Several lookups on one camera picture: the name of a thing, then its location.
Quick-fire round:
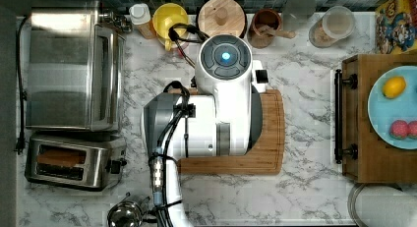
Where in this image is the yellow lemon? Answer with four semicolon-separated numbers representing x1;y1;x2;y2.
383;76;406;99

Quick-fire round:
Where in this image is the bamboo cutting board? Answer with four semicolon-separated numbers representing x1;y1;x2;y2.
178;89;285;175

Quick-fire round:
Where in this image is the red strawberry toy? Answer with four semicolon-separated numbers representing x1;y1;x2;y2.
389;120;409;140

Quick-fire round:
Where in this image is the white paper towel roll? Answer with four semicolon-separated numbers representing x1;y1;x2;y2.
347;184;417;227

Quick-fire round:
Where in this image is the brown jar with spoon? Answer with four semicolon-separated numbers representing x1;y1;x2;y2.
247;9;296;49

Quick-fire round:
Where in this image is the clear glass jar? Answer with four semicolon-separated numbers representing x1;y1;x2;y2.
309;6;355;48

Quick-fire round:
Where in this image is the canister with wooden lid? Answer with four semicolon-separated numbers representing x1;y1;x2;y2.
197;0;247;38

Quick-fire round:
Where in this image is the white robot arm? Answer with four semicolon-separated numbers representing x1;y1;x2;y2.
141;34;263;227

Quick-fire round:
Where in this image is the yellow plastic mug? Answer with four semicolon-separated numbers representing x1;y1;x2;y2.
152;3;189;51

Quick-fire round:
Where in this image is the black toaster lever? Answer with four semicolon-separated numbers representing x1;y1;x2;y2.
109;158;127;174

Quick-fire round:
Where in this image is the black power cord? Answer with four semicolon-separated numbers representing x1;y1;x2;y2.
13;16;30;155

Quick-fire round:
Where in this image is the colourful cereal box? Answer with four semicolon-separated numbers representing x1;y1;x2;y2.
376;0;417;54

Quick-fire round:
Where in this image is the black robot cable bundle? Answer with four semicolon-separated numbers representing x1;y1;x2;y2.
148;80;197;227

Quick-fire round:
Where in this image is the brown toast slice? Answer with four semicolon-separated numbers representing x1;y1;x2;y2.
36;149;86;167

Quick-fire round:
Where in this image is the light blue plate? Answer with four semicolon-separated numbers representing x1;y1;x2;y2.
368;66;417;150

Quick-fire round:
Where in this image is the shiny steel lidded pot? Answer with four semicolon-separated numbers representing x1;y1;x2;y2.
107;193;150;227

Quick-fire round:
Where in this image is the wooden drawer stand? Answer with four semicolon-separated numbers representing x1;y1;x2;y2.
334;54;416;184

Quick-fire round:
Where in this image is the stainless steel toaster oven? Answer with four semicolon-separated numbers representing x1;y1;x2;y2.
26;0;131;132

